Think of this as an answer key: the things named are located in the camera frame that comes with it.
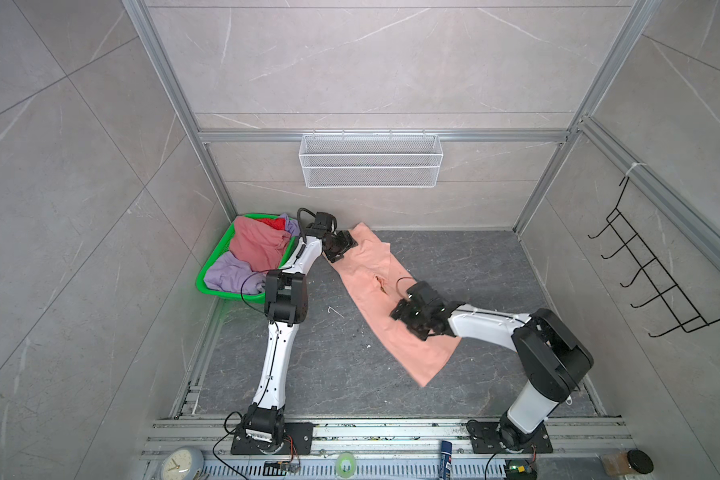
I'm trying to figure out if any blue spray can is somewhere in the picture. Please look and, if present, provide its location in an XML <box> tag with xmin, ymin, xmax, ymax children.
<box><xmin>438</xmin><ymin>440</ymin><xmax>453</xmax><ymax>480</ymax></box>

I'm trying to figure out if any white analog clock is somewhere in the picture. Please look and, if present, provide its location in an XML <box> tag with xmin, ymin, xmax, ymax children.
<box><xmin>159</xmin><ymin>447</ymin><xmax>205</xmax><ymax>480</ymax></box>

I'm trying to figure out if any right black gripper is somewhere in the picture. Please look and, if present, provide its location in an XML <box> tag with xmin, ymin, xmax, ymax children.
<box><xmin>389</xmin><ymin>298</ymin><xmax>431</xmax><ymax>340</ymax></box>

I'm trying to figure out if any red t-shirt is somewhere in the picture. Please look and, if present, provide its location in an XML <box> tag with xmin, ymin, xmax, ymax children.
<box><xmin>258</xmin><ymin>217</ymin><xmax>287</xmax><ymax>231</ymax></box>

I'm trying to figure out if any black wire hook rack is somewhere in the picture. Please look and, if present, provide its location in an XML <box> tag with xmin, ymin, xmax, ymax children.
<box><xmin>587</xmin><ymin>175</ymin><xmax>720</xmax><ymax>339</ymax></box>

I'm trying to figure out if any peach pink printed t-shirt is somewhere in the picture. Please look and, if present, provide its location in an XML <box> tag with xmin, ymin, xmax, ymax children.
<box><xmin>333</xmin><ymin>223</ymin><xmax>460</xmax><ymax>387</ymax></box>

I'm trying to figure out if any brown jar black lid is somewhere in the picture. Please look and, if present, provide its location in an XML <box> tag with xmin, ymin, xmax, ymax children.
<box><xmin>601</xmin><ymin>449</ymin><xmax>655</xmax><ymax>477</ymax></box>

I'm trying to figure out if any dusty rose t-shirt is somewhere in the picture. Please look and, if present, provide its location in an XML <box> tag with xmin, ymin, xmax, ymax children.
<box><xmin>229</xmin><ymin>216</ymin><xmax>292</xmax><ymax>271</ymax></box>

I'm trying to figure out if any white wire mesh wall basket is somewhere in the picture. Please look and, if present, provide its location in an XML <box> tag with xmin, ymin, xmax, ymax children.
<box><xmin>298</xmin><ymin>133</ymin><xmax>444</xmax><ymax>189</ymax></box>

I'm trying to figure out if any green tape roll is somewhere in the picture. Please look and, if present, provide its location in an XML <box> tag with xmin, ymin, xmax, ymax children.
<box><xmin>335</xmin><ymin>452</ymin><xmax>357</xmax><ymax>479</ymax></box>

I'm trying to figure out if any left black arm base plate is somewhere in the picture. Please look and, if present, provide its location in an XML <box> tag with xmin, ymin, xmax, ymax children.
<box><xmin>230</xmin><ymin>422</ymin><xmax>315</xmax><ymax>455</ymax></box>

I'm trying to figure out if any small green circuit board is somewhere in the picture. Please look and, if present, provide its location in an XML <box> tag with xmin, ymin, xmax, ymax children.
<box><xmin>504</xmin><ymin>460</ymin><xmax>538</xmax><ymax>480</ymax></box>

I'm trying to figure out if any lavender purple t-shirt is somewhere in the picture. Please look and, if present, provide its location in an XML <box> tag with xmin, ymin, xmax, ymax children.
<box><xmin>203</xmin><ymin>213</ymin><xmax>302</xmax><ymax>296</ymax></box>

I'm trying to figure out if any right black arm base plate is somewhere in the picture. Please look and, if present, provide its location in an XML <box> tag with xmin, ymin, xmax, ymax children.
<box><xmin>466</xmin><ymin>419</ymin><xmax>553</xmax><ymax>454</ymax></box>

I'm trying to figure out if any small black circuit board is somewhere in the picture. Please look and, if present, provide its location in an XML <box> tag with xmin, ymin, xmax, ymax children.
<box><xmin>262</xmin><ymin>460</ymin><xmax>301</xmax><ymax>476</ymax></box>

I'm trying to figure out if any aluminium mounting rail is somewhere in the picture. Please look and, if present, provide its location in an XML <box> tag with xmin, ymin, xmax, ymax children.
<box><xmin>137</xmin><ymin>416</ymin><xmax>635</xmax><ymax>479</ymax></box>

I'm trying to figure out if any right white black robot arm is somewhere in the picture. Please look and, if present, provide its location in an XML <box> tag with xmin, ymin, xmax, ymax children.
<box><xmin>390</xmin><ymin>282</ymin><xmax>594</xmax><ymax>453</ymax></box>

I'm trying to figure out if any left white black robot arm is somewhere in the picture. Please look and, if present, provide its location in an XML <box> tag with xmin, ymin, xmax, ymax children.
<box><xmin>236</xmin><ymin>208</ymin><xmax>357</xmax><ymax>453</ymax></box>

